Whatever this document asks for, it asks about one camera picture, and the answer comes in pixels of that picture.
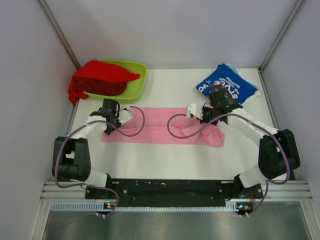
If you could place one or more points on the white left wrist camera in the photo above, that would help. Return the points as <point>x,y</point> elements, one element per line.
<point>125,115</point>

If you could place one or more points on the pink t-shirt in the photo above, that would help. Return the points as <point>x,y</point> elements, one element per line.
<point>155,130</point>

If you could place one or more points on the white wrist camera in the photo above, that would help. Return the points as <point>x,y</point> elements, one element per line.
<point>125,115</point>
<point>191,111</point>

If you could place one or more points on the blue printed folded t-shirt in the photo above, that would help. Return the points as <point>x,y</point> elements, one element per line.
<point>221,78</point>

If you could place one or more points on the aluminium corner post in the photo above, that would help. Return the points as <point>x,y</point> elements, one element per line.
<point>59,33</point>
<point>298,5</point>

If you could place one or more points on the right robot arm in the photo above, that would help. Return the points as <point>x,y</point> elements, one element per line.
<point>277,150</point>

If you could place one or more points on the aluminium left corner post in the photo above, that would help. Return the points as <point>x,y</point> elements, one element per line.
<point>59,33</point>

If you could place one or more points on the red t-shirt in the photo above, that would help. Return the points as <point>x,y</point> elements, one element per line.
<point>100,78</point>

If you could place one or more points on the aluminium front frame rail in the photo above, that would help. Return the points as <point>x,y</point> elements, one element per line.
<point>290,192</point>

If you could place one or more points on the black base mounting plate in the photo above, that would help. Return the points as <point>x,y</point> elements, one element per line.
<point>180,193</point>

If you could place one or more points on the green plastic basin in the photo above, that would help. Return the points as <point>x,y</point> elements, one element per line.
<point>134,88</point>

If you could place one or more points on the grey slotted cable duct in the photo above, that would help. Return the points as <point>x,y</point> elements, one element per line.
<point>99,206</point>

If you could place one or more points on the light blue folded t-shirt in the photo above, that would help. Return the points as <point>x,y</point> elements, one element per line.
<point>232,68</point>

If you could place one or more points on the aluminium right corner post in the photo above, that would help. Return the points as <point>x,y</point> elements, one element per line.
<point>298,5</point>

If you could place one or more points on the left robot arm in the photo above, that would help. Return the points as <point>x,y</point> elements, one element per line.
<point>72,160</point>

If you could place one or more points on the aluminium right side rail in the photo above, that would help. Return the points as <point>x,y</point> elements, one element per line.
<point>270,102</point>

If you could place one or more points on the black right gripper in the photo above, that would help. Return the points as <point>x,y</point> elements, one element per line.
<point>203,119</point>

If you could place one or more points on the white folded t-shirt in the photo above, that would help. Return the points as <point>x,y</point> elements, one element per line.
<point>248,90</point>

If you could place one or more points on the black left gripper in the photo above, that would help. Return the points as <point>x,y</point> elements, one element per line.
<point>118,124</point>

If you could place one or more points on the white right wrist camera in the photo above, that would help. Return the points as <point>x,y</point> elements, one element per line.
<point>191,111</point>

